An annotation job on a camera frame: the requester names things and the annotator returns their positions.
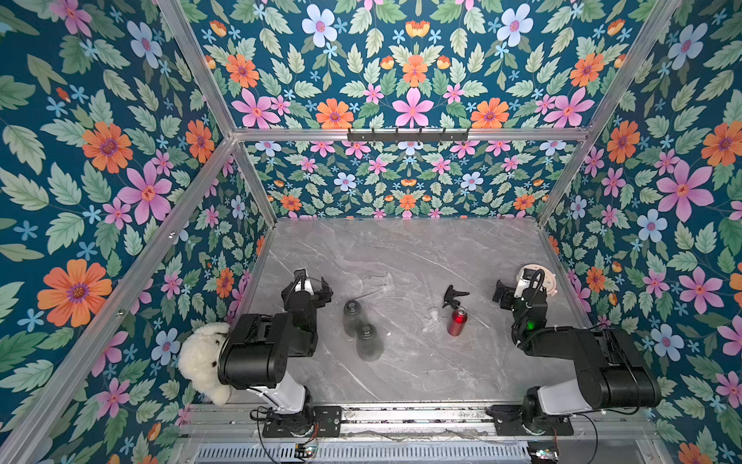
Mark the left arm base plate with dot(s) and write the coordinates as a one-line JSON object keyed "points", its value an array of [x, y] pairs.
{"points": [[317, 421]]}

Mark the black hook rail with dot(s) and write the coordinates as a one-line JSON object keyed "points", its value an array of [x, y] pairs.
{"points": [[408, 135]]}

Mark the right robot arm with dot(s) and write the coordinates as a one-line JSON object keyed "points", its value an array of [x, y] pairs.
{"points": [[609, 372]]}

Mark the pink round clock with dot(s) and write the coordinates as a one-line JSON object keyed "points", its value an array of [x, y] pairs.
{"points": [[539, 274]]}

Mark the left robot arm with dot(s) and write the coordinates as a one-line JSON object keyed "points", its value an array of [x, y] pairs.
{"points": [[257, 350]]}

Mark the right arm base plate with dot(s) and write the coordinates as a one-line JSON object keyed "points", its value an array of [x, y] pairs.
{"points": [[513, 420]]}

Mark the red can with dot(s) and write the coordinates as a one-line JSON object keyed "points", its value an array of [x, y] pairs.
{"points": [[458, 321]]}

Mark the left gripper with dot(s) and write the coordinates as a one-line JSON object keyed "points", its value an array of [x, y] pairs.
{"points": [[319, 292]]}

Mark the white plush dog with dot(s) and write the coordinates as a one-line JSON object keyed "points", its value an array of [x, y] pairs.
{"points": [[198, 362]]}

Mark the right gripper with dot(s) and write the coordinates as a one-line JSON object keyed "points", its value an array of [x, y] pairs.
{"points": [[504, 293]]}

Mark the smoky spray bottle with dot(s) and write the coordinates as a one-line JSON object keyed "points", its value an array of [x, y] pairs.
{"points": [[370, 347], [353, 318]]}

